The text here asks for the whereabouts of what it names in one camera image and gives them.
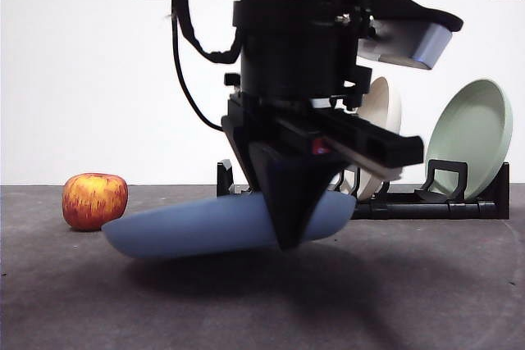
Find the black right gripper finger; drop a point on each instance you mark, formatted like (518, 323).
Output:
(293, 194)
(249, 161)

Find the blue plate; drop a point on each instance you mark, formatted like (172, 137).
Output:
(197, 227)

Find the red yellow apple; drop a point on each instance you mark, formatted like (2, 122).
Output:
(92, 202)

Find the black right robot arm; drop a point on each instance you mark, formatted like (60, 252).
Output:
(287, 38)

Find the beige plate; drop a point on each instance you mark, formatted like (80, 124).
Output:
(390, 108)

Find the black plate rack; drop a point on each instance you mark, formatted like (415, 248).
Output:
(410, 209)

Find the green plate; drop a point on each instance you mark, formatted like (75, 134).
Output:
(471, 133)

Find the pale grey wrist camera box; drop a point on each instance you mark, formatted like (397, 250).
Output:
(426, 44)

